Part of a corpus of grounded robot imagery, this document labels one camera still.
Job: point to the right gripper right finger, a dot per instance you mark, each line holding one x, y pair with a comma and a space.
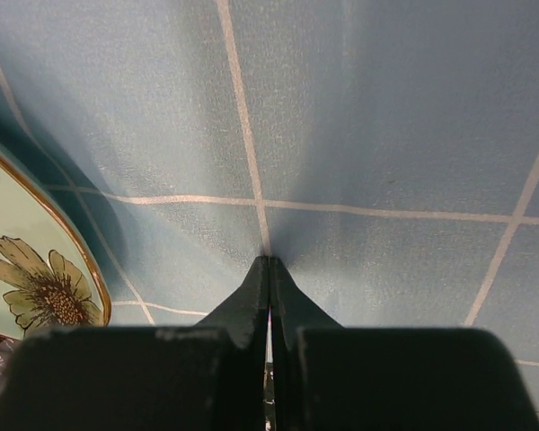
328, 377

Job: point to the green floral plate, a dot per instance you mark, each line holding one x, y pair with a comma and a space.
48, 275

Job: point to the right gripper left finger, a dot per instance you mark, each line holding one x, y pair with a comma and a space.
208, 376

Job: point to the blue checked placemat cloth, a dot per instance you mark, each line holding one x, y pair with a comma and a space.
386, 151

